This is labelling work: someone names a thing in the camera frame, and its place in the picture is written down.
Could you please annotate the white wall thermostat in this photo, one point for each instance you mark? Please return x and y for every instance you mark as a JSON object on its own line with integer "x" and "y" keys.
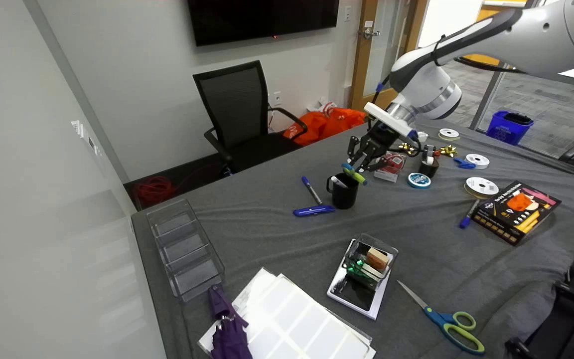
{"x": 79, "y": 127}

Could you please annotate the white ribbon spool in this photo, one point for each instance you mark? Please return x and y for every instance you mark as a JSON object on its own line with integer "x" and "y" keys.
{"x": 478, "y": 159}
{"x": 450, "y": 131}
{"x": 484, "y": 185}

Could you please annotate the clear plastic bins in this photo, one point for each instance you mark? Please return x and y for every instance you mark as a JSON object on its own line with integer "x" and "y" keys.
{"x": 189, "y": 255}

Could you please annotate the grey metal pole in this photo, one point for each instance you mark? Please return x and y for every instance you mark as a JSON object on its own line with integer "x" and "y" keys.
{"x": 486, "y": 99}

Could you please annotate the grey tablecloth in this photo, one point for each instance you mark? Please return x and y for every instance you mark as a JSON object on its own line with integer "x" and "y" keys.
{"x": 268, "y": 231}

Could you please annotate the blue tape roll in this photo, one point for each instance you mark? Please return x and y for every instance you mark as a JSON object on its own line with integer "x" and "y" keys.
{"x": 420, "y": 179}

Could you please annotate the black box with orange print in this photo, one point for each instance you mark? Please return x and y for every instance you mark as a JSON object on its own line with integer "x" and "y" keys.
{"x": 517, "y": 211}

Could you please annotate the blue gift bow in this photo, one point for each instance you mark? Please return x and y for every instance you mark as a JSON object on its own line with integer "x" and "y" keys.
{"x": 462, "y": 161}

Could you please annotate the black mesh office chair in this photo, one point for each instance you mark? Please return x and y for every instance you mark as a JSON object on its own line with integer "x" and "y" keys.
{"x": 234, "y": 99}

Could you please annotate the orange bag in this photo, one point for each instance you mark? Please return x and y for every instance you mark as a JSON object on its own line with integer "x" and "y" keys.
{"x": 324, "y": 123}

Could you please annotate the blue bin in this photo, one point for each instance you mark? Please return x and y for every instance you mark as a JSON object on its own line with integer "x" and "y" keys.
{"x": 509, "y": 125}

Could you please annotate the black tape dispenser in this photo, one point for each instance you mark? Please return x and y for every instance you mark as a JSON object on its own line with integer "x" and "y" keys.
{"x": 430, "y": 165}

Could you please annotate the grey pen with blue cap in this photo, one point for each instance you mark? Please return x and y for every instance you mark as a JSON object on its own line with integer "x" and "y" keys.
{"x": 312, "y": 189}

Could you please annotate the clear plastic stationery box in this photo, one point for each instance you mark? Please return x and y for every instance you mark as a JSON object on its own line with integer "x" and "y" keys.
{"x": 360, "y": 279}

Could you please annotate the clear bag with red items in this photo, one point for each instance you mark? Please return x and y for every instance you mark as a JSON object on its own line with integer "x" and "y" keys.
{"x": 390, "y": 167}

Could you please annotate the red gift bow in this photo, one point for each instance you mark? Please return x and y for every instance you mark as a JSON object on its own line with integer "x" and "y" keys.
{"x": 442, "y": 153}

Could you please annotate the purple cloth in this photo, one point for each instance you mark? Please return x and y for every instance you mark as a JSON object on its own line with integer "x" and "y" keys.
{"x": 230, "y": 331}

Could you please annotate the black pen holder cup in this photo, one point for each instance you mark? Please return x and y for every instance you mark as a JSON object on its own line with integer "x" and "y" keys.
{"x": 344, "y": 195}

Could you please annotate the wooden framed glass door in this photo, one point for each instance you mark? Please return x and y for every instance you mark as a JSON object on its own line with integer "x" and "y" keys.
{"x": 360, "y": 66}

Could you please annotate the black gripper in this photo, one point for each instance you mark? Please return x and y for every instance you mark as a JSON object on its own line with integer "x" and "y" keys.
{"x": 378, "y": 141}

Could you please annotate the white marker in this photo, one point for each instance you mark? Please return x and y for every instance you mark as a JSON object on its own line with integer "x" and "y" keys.
{"x": 338, "y": 179}

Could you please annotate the black wall television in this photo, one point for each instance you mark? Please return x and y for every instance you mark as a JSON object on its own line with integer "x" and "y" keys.
{"x": 260, "y": 16}

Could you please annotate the blue marker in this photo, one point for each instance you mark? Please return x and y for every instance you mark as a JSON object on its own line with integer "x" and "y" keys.
{"x": 314, "y": 209}

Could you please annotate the gold gift bow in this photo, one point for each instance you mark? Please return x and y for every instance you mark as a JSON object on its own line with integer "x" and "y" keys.
{"x": 452, "y": 149}

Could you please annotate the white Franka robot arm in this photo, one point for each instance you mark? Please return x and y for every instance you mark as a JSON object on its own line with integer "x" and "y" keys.
{"x": 547, "y": 32}

